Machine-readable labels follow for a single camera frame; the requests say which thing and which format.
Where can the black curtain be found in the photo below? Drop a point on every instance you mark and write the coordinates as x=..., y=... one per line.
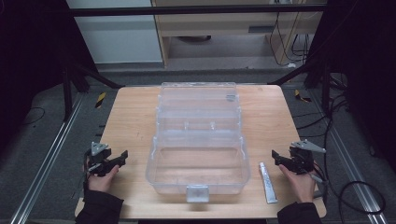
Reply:
x=364, y=77
x=28, y=62

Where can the light wooden desk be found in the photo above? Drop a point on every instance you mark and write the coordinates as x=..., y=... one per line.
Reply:
x=218, y=25

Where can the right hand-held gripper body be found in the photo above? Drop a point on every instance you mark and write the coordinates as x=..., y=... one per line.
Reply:
x=301, y=158

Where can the white ointment tube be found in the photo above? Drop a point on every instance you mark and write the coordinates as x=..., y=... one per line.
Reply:
x=268, y=183

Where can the clear plastic storage box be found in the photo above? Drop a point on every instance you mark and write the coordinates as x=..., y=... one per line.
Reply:
x=198, y=161

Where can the person's left hand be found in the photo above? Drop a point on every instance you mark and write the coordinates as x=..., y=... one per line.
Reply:
x=101, y=182

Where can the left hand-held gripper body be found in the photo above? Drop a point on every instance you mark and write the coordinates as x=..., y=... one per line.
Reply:
x=99, y=155

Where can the aluminium floor rail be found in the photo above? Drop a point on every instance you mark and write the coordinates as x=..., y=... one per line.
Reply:
x=355, y=177
x=46, y=161

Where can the yellow black tape strip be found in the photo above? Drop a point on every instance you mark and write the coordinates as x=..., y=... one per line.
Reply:
x=100, y=100
x=300, y=96

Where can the person's right hand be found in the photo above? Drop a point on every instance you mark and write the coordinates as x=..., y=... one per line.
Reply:
x=299, y=185

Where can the black metal stand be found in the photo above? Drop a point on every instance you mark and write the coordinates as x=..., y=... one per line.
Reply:
x=67, y=93
x=325, y=90

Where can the black horizontal frame bar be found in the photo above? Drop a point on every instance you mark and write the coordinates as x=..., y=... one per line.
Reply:
x=186, y=11

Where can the white cabinet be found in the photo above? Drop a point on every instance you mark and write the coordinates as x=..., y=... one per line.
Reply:
x=118, y=37

